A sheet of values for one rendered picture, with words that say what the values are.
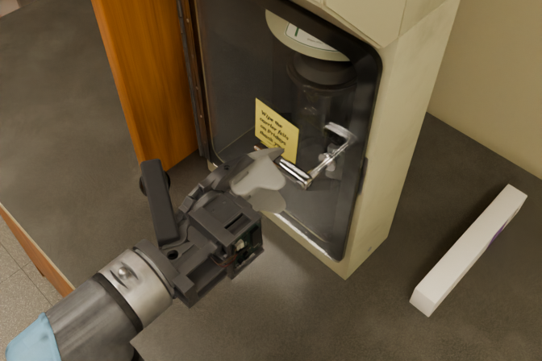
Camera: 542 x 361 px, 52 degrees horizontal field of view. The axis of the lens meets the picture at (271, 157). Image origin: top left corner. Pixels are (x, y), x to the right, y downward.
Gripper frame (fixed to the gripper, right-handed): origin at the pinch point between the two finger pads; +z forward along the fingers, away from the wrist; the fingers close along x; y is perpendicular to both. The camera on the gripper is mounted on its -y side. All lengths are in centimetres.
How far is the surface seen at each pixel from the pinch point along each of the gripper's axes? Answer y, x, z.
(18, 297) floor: -91, -117, -31
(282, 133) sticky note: -2.1, -0.4, 4.3
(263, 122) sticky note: -5.6, -0.9, 4.3
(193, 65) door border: -19.6, 1.1, 4.3
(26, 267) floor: -100, -117, -24
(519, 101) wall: 13, -16, 48
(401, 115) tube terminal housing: 11.0, 7.5, 9.9
